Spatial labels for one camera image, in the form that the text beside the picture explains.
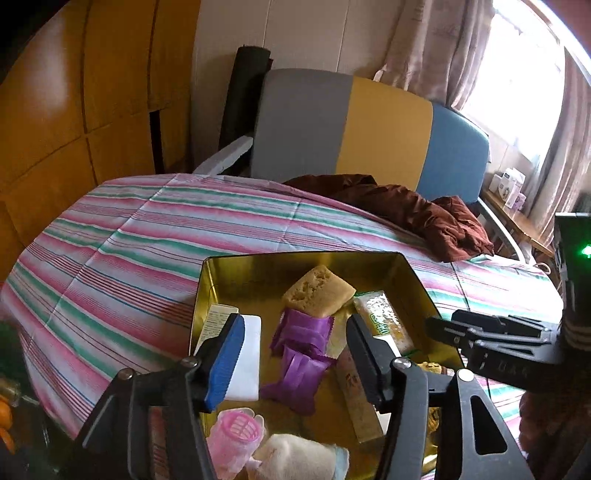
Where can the purple snack packet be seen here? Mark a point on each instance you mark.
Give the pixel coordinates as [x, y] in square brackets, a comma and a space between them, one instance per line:
[300, 330]
[295, 378]

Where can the brown cloth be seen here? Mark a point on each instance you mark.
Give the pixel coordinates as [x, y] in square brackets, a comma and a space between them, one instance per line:
[415, 212]

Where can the white foam piece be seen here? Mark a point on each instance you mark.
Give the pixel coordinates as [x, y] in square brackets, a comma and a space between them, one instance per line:
[226, 154]

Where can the small purple box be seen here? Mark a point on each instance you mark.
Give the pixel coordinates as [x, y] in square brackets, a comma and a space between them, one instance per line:
[521, 201]

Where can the pink hair roller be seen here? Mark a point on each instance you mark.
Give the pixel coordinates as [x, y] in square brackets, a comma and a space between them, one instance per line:
[231, 438]

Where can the grey bed rail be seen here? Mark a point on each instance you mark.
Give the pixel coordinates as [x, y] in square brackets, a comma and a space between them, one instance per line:
[505, 230]

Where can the yellow plush toy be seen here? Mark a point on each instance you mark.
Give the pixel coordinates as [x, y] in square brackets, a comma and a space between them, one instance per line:
[434, 368]

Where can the plain white box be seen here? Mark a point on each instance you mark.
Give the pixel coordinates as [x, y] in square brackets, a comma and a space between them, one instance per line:
[249, 360]

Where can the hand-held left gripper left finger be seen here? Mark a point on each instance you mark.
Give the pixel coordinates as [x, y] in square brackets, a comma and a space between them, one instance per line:
[226, 364]

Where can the small white box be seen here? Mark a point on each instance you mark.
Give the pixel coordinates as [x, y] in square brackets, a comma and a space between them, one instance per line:
[496, 183]

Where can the gold metal tin tray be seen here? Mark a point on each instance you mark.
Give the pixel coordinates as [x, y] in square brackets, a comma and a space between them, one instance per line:
[258, 286]

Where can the white printed carton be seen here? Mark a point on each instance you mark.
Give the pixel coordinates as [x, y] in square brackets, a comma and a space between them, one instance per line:
[212, 323]

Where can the orange fruit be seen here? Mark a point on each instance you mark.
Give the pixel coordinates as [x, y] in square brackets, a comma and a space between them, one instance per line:
[5, 441]
[3, 413]

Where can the green cloth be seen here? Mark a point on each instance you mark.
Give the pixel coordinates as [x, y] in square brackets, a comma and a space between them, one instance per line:
[8, 346]

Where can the beige patterned curtain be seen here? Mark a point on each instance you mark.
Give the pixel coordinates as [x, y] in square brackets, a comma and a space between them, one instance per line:
[563, 161]
[434, 50]

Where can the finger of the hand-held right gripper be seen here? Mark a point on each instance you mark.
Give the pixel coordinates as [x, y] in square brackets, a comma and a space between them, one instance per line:
[498, 364]
[503, 325]

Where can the white sock ball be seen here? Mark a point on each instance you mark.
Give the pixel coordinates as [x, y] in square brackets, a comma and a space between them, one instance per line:
[295, 457]

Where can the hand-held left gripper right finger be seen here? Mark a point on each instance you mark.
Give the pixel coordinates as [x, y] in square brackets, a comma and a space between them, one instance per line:
[369, 360]

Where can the white teal box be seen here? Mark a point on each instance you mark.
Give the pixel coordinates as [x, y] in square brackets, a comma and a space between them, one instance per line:
[511, 184]

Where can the person's right forearm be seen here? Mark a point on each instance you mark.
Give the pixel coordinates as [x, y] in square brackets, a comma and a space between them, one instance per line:
[549, 424]

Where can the wooden wardrobe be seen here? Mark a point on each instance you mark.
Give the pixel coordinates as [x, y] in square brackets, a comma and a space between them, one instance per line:
[69, 115]

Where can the black rolled mat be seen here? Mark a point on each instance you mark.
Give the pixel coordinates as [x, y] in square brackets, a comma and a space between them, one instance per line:
[242, 97]

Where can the tricolour chair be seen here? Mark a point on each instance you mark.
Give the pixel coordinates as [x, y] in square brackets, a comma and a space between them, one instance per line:
[383, 134]

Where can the wooden side table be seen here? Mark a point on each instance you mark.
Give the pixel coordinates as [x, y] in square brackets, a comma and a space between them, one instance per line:
[521, 226]

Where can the green white snack packet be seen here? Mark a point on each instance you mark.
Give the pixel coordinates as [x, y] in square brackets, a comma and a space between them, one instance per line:
[383, 314]

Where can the window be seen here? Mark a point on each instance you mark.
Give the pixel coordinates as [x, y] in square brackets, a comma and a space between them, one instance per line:
[517, 78]

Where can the wrapped yellow bread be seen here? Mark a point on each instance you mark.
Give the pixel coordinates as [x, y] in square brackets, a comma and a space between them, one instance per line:
[316, 288]

